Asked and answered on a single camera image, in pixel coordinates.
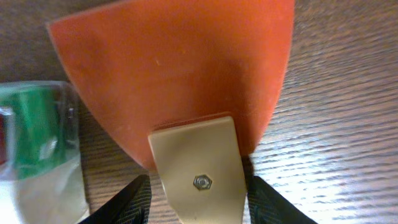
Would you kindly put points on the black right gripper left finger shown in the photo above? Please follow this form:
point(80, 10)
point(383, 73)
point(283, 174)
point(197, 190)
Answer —
point(129, 206)

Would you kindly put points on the orange scraper wooden handle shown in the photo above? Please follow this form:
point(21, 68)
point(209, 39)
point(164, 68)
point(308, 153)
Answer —
point(186, 88)

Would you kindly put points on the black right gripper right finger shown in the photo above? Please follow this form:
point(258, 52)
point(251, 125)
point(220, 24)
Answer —
point(267, 206)

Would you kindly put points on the clear screwdriver bit case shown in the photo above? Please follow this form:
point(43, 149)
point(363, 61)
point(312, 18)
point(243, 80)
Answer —
point(41, 176)

